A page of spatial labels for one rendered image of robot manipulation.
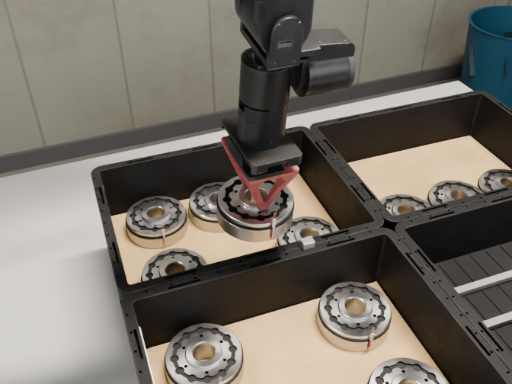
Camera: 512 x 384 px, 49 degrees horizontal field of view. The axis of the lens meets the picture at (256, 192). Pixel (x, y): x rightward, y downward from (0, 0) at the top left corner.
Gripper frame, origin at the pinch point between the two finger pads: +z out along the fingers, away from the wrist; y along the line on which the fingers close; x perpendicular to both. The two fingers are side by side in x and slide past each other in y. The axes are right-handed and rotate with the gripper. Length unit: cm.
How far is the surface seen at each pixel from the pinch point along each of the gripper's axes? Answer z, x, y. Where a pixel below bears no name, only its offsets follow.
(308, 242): 8.0, -6.8, -4.3
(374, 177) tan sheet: 20.1, -33.5, 15.7
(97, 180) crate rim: 12.3, 17.1, 23.4
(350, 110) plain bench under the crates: 36, -56, 57
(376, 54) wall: 89, -147, 164
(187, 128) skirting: 112, -44, 164
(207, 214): 18.3, 0.9, 15.7
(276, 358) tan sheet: 18.8, 1.6, -13.5
